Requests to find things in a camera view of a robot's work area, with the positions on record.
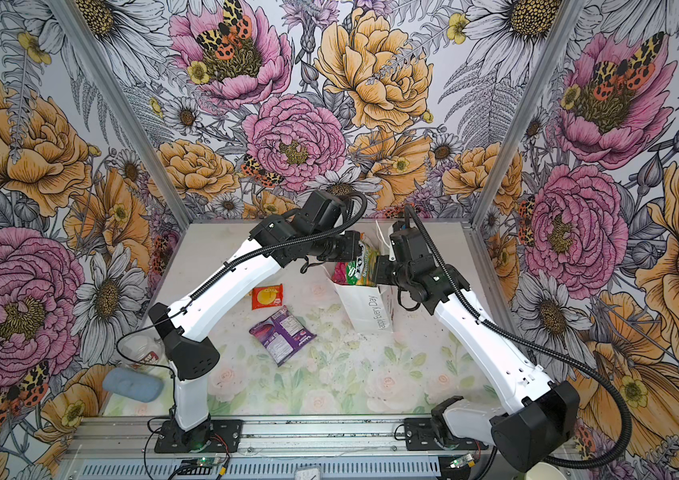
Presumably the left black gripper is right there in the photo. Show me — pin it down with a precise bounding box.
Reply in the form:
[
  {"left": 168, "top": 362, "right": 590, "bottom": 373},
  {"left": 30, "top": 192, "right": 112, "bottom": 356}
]
[{"left": 307, "top": 227, "right": 361, "bottom": 262}]

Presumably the green Fox's spring tea bag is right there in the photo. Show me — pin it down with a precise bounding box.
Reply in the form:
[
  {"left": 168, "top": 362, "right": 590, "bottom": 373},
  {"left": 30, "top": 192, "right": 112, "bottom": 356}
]
[{"left": 345, "top": 241, "right": 379, "bottom": 287}]

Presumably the white paper bag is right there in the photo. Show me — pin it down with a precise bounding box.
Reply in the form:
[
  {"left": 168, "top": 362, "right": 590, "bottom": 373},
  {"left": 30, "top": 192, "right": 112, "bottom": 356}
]
[{"left": 322, "top": 221, "right": 395, "bottom": 334}]

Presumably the pink chips bag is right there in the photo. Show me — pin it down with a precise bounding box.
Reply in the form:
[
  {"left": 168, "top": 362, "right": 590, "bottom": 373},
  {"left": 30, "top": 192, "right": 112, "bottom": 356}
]
[{"left": 331, "top": 262, "right": 347, "bottom": 285}]

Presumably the red yellow snack packet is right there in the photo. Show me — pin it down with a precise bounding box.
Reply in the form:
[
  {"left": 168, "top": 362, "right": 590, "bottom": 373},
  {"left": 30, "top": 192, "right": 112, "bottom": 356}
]
[{"left": 251, "top": 284, "right": 283, "bottom": 310}]

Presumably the purple snack packet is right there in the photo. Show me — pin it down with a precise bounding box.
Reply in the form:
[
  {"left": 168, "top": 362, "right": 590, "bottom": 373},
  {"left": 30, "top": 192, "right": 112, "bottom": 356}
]
[{"left": 249, "top": 307, "right": 315, "bottom": 367}]

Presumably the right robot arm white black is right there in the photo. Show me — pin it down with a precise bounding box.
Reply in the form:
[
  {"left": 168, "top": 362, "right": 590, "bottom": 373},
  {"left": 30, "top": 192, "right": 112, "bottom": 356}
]
[{"left": 375, "top": 220, "right": 579, "bottom": 472}]

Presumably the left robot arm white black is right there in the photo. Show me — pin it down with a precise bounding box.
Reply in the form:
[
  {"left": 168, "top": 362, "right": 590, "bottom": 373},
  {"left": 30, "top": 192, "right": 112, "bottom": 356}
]
[{"left": 148, "top": 190, "right": 367, "bottom": 433}]

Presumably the right green circuit board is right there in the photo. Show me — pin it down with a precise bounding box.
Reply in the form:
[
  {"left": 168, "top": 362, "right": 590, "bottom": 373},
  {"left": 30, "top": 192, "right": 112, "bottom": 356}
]
[{"left": 449, "top": 453, "right": 475, "bottom": 470}]

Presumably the green circuit board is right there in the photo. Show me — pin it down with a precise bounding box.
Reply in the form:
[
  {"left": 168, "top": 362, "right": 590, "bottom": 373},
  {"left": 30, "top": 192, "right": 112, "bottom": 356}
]
[
  {"left": 449, "top": 453, "right": 475, "bottom": 470},
  {"left": 175, "top": 458, "right": 221, "bottom": 478}
]

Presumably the white paper cup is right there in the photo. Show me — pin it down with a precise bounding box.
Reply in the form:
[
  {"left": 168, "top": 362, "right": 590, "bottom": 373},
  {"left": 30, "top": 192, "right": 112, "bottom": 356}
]
[{"left": 523, "top": 462, "right": 567, "bottom": 480}]

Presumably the blue sponge block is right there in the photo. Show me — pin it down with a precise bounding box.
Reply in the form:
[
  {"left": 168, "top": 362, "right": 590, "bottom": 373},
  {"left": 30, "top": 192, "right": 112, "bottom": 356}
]
[{"left": 102, "top": 367, "right": 163, "bottom": 403}]

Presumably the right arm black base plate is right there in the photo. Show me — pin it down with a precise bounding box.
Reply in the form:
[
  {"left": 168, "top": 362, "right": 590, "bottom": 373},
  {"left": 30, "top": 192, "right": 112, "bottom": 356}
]
[{"left": 393, "top": 417, "right": 489, "bottom": 452}]

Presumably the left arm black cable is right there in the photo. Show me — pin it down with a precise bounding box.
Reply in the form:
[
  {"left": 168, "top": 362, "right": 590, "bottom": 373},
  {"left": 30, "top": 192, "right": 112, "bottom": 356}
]
[{"left": 115, "top": 190, "right": 369, "bottom": 379}]

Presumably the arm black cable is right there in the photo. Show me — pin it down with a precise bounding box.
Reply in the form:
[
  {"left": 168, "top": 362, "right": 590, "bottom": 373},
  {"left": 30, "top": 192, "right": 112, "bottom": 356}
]
[
  {"left": 403, "top": 205, "right": 633, "bottom": 470},
  {"left": 115, "top": 190, "right": 369, "bottom": 379}
]

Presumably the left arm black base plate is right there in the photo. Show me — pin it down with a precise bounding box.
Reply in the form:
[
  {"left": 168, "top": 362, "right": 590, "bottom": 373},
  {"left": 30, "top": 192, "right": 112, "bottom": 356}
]
[{"left": 154, "top": 418, "right": 243, "bottom": 454}]

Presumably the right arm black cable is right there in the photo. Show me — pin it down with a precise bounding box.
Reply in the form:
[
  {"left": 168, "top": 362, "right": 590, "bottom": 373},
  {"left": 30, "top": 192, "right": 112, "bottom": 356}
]
[{"left": 403, "top": 205, "right": 633, "bottom": 470}]

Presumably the aluminium mounting rail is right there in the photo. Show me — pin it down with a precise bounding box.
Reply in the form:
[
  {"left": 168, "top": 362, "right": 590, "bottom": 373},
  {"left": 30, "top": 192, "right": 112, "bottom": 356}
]
[{"left": 65, "top": 413, "right": 577, "bottom": 460}]

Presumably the white vented cable tray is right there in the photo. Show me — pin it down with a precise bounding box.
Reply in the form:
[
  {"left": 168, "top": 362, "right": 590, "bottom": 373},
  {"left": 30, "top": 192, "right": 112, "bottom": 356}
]
[{"left": 74, "top": 457, "right": 443, "bottom": 480}]

